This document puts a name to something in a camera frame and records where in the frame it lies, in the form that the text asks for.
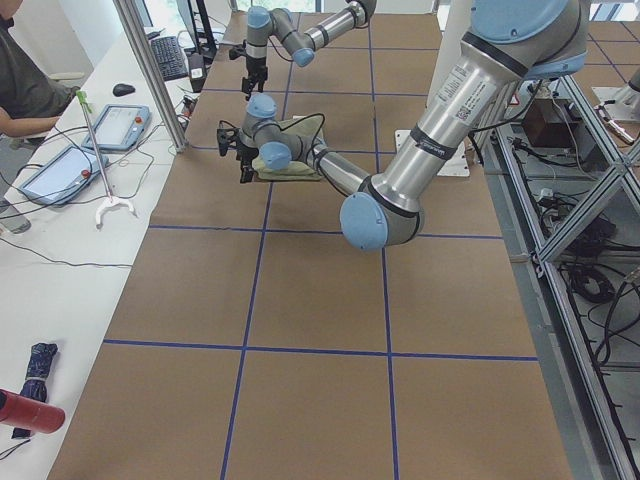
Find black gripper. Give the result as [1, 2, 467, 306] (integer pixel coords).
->
[216, 126, 258, 184]
[229, 43, 268, 100]

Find sage green long-sleeve shirt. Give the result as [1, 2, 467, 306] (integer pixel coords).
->
[253, 113, 325, 182]

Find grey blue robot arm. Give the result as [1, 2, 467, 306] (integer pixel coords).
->
[217, 1, 590, 251]
[229, 0, 377, 100]

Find black keyboard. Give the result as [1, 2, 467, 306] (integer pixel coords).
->
[150, 36, 189, 81]

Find upper teach pendant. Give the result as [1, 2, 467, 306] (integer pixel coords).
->
[92, 104, 151, 153]

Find teach pendant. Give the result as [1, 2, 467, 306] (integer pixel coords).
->
[92, 104, 151, 153]
[18, 146, 100, 206]

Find black computer mouse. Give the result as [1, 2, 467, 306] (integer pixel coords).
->
[112, 83, 136, 97]

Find white grabber stick tool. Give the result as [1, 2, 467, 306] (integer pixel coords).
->
[75, 90, 137, 230]

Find lower teach pendant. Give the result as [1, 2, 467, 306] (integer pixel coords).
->
[18, 146, 100, 206]

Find seated person grey shirt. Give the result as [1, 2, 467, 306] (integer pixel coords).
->
[1, 1, 78, 138]

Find dark folded umbrella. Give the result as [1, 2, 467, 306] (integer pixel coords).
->
[11, 342, 58, 440]

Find red bottle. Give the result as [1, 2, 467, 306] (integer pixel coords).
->
[1, 390, 66, 434]

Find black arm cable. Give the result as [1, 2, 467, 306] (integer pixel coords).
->
[287, 113, 327, 161]

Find aluminium frame post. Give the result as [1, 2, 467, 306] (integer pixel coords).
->
[113, 0, 187, 153]

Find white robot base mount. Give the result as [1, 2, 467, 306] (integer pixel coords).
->
[393, 128, 472, 179]

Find brown box under frame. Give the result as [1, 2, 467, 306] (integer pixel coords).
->
[522, 98, 579, 148]

